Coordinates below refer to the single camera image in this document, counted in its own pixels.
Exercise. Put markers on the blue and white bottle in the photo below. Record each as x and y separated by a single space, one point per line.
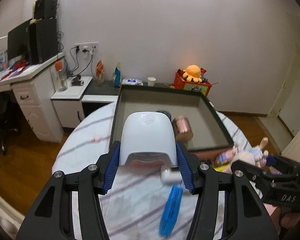
117 76

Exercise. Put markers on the white nightstand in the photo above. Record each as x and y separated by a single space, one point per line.
70 100

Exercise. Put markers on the red printed box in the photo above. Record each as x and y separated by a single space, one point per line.
192 86

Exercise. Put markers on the black remote control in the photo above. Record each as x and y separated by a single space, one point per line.
164 113

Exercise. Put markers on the cream pig plush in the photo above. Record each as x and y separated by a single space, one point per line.
242 158

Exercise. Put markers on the black webcam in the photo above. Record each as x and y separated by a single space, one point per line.
77 81

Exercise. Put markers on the black shelf boxes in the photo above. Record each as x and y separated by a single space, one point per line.
45 8

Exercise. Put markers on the white nail lamp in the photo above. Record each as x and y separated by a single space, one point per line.
148 135

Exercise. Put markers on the red papers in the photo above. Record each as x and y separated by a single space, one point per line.
16 68

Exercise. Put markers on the pink pillow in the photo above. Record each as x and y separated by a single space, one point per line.
271 208

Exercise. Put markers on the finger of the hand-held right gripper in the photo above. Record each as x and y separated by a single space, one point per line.
286 161
250 171

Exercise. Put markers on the black computer monitor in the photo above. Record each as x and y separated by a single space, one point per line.
17 42

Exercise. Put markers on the black computer tower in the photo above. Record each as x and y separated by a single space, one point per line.
43 41

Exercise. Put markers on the orange snack bag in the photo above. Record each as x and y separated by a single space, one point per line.
100 72

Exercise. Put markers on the white wall outlet strip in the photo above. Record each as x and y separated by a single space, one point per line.
86 47

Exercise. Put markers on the orange octopus plush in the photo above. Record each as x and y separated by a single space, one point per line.
193 72

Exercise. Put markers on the rabbit plush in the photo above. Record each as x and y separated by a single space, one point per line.
258 153

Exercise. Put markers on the rose gold cylinder tin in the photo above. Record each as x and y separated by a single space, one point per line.
182 128

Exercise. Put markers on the white door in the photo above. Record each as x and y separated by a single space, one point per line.
286 90

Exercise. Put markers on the white cabinet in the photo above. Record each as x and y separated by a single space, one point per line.
295 142

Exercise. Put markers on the dark topped low cabinet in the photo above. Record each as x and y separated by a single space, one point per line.
102 91

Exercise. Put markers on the blue packet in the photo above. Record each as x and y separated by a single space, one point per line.
171 210

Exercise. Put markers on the pink box with dark rim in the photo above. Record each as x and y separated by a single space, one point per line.
195 107

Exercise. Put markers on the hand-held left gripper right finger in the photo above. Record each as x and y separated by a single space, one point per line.
187 173

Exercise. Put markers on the white paper cup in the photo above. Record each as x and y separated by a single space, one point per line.
151 81

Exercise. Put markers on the white desk with drawers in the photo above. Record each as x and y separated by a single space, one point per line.
40 105

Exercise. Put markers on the clear bottle with orange cap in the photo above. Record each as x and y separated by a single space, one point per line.
61 78

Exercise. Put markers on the small white case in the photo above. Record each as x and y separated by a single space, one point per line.
170 177

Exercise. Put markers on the black office chair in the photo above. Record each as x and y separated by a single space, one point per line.
2 125

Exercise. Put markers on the wet wipes pack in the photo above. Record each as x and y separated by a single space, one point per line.
132 81

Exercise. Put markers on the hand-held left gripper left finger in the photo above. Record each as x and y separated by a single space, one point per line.
111 171

